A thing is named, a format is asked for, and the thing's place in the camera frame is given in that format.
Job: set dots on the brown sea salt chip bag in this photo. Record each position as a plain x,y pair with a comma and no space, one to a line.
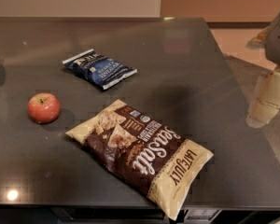
146,154

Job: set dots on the red apple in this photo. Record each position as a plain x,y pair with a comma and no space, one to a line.
44,108

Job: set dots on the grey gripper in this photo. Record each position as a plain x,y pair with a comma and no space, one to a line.
278,44

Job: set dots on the blue chip bag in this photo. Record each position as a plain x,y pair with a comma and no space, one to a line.
98,69

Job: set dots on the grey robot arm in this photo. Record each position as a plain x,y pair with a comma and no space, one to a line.
272,41

